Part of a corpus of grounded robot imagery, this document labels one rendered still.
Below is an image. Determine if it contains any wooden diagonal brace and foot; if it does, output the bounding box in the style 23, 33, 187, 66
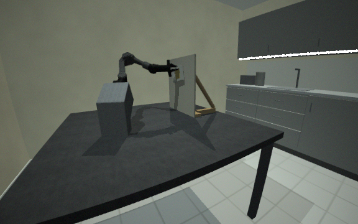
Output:
195, 75, 216, 117

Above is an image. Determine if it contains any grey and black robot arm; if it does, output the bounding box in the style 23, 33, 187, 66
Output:
113, 52, 165, 83

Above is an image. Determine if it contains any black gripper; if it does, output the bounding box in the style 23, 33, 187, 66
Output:
164, 60, 178, 77

